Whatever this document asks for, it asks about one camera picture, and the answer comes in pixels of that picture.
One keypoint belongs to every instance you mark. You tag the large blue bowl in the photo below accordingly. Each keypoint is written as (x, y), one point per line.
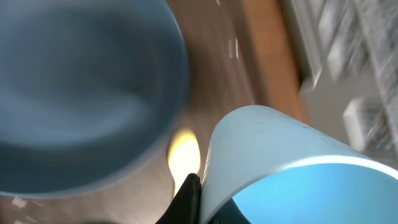
(89, 89)

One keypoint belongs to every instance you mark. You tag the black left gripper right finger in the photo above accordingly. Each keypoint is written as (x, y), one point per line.
(229, 213)

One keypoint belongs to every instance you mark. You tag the grey dishwasher rack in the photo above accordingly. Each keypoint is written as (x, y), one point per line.
(347, 56)

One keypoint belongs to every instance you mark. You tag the yellow plastic spoon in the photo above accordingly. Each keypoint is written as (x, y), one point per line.
(183, 156)

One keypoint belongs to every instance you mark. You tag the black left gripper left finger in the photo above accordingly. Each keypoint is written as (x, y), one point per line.
(185, 207)

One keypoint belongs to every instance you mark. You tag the brown serving tray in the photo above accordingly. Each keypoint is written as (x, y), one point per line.
(224, 77)

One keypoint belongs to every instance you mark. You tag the light blue cup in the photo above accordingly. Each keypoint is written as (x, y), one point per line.
(280, 170)

